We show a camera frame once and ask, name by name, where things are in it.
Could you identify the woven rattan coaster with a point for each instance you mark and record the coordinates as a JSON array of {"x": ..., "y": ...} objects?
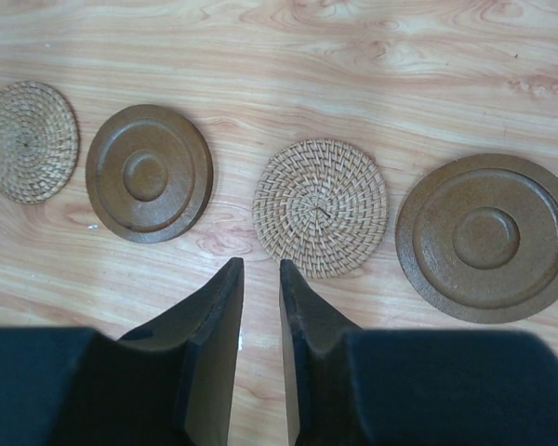
[
  {"x": 322, "y": 204},
  {"x": 39, "y": 142}
]

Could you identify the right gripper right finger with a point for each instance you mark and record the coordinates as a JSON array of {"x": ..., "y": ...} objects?
[{"x": 346, "y": 385}]

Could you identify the brown wooden coaster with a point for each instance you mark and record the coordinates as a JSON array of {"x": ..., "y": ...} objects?
[
  {"x": 478, "y": 238},
  {"x": 149, "y": 174}
]

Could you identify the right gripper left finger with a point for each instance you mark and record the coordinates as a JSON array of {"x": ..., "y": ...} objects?
[{"x": 168, "y": 381}]

